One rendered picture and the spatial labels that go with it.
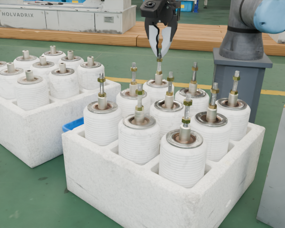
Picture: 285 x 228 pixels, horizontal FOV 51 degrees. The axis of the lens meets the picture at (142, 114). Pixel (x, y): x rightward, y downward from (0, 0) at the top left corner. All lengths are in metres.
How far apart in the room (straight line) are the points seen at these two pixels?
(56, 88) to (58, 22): 1.82
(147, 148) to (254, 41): 0.57
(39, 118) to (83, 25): 1.85
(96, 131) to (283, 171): 0.44
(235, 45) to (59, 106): 0.61
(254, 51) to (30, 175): 0.81
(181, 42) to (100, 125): 1.83
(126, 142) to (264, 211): 0.38
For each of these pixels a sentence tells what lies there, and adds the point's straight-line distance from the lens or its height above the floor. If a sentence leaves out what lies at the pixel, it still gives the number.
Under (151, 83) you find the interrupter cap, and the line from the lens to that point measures 0.90.
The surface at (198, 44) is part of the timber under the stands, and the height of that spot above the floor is 0.05.
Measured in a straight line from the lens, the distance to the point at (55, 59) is 1.24.
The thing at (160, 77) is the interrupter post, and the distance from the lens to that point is 0.89.
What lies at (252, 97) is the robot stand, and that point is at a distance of 1.10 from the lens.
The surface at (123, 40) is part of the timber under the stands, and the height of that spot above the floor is 0.05.
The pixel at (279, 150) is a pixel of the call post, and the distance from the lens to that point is 0.72.
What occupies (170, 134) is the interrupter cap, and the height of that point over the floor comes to 0.25.
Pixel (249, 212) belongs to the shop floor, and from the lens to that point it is 0.85.
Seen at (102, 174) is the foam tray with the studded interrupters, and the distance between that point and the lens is 0.71.
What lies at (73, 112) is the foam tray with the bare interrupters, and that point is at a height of 0.14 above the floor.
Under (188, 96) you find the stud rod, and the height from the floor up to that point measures 0.35.
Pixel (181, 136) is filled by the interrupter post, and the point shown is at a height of 0.26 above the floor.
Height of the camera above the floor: 0.55
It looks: 25 degrees down
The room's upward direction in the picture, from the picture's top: 1 degrees clockwise
